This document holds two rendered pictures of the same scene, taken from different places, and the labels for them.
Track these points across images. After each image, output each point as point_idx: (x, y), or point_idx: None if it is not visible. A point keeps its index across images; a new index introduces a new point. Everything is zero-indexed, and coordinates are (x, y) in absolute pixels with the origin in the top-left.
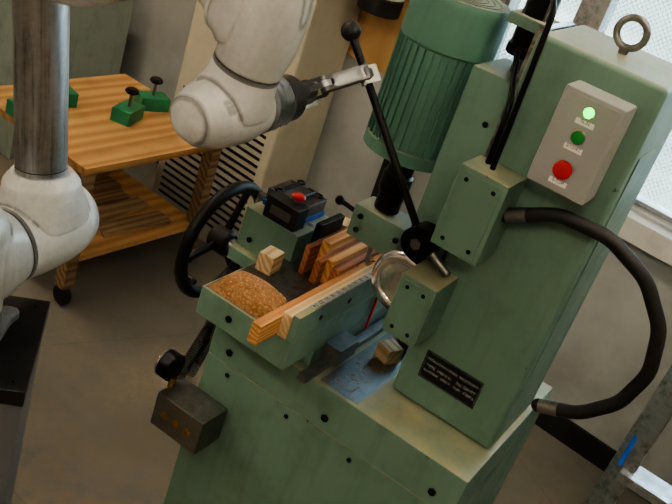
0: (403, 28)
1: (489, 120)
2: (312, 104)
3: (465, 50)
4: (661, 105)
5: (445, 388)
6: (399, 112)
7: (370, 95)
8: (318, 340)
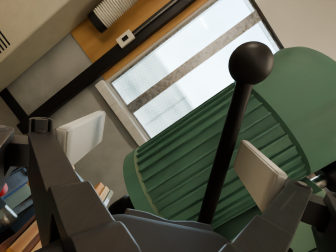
0: (266, 95)
1: (295, 249)
2: (93, 145)
3: (321, 167)
4: None
5: None
6: (203, 193)
7: (216, 190)
8: None
